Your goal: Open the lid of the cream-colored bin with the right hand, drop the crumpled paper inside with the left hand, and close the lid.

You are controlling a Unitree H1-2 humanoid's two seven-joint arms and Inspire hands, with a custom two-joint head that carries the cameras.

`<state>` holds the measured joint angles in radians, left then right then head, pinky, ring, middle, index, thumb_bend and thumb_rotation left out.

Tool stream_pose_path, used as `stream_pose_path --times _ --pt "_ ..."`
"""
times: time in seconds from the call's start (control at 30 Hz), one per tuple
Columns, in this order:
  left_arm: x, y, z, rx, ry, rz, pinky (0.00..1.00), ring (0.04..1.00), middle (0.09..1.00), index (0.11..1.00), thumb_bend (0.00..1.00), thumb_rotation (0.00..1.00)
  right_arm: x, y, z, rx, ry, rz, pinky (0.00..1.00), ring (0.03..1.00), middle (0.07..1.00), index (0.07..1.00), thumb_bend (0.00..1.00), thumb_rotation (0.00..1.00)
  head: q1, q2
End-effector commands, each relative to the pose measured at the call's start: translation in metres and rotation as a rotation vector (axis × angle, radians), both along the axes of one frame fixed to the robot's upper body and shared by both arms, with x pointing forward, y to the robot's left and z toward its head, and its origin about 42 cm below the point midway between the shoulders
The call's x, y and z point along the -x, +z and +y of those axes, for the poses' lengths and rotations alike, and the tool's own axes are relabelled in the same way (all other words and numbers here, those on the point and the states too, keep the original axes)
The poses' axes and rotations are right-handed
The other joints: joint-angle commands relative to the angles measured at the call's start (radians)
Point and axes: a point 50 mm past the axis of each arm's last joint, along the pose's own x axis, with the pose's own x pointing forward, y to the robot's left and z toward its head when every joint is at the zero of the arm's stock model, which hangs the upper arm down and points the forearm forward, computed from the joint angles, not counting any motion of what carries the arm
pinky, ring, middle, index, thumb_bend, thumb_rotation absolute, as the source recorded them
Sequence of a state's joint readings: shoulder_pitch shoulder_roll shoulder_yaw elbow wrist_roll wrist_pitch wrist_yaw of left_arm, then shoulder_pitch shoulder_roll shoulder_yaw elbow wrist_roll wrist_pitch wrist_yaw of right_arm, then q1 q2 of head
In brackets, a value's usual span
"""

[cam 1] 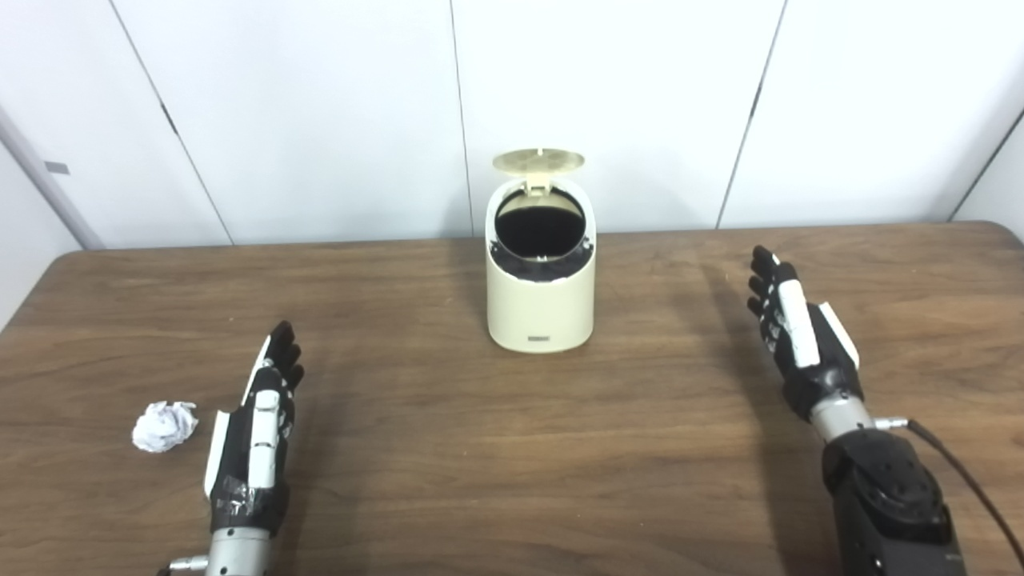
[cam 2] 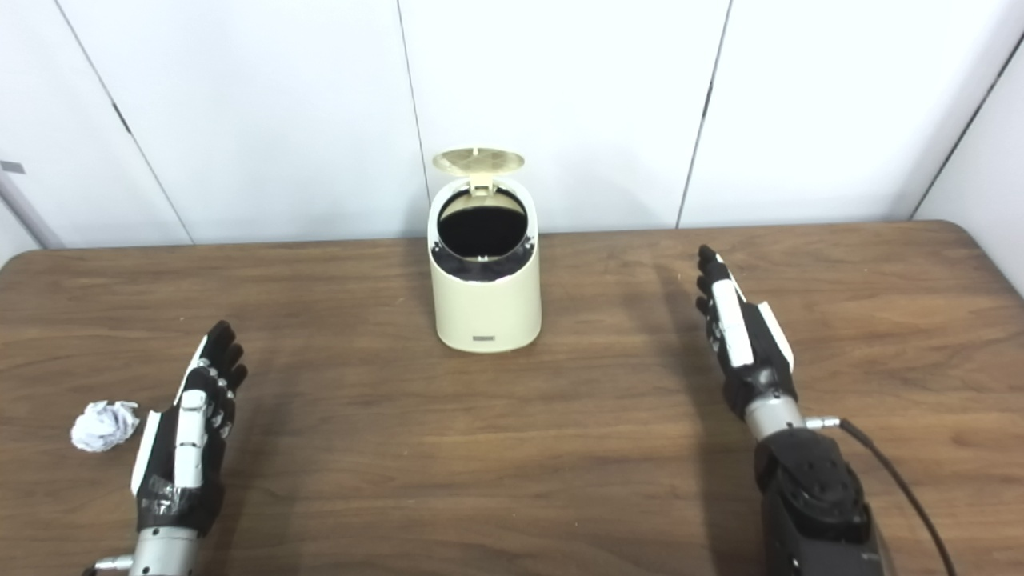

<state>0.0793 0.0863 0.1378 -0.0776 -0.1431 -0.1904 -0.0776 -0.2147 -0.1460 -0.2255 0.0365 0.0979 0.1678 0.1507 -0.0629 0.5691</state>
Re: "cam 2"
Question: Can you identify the cream round bin lid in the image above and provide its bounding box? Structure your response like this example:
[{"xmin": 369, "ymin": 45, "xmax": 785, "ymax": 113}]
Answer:
[{"xmin": 433, "ymin": 147, "xmax": 526, "ymax": 197}]

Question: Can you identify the white paper ball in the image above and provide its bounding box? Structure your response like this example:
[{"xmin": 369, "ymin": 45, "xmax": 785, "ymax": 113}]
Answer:
[{"xmin": 70, "ymin": 400, "xmax": 140, "ymax": 454}]

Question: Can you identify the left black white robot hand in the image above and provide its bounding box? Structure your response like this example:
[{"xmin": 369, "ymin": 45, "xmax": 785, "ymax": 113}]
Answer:
[{"xmin": 130, "ymin": 320, "xmax": 249, "ymax": 537}]

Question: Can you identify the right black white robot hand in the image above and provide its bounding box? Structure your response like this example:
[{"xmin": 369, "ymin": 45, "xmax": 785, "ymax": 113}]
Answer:
[{"xmin": 694, "ymin": 244, "xmax": 798, "ymax": 421}]

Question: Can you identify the black bin liner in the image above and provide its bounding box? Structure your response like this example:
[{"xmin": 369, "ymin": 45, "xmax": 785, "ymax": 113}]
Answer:
[{"xmin": 432, "ymin": 190, "xmax": 535, "ymax": 283}]

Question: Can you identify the grey wall post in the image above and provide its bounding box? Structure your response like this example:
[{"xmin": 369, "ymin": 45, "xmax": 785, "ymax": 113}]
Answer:
[{"xmin": 0, "ymin": 160, "xmax": 65, "ymax": 249}]

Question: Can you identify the cream-colored round bin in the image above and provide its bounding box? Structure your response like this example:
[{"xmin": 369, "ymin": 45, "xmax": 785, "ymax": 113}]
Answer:
[{"xmin": 428, "ymin": 176, "xmax": 542, "ymax": 354}]

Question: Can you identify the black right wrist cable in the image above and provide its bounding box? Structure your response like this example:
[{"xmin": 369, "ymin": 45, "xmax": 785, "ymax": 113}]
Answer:
[{"xmin": 806, "ymin": 416, "xmax": 957, "ymax": 576}]

